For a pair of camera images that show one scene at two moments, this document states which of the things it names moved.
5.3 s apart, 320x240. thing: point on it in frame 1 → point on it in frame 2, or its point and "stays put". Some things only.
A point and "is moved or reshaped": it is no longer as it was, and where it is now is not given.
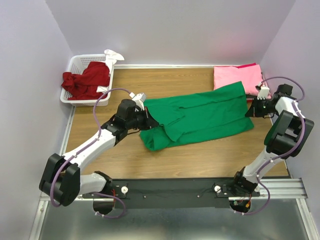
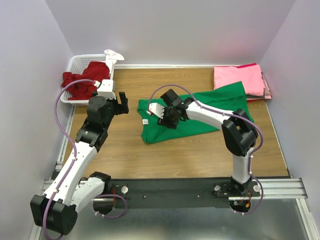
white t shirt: [111, 57] stays put
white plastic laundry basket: [76, 65] stays put
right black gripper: [253, 111] → [164, 122]
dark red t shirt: [84, 86] stays put
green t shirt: [195, 118] is moved or reshaped
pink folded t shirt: [251, 76] stays put
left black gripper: [149, 122] → [122, 108]
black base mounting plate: [172, 193] stays put
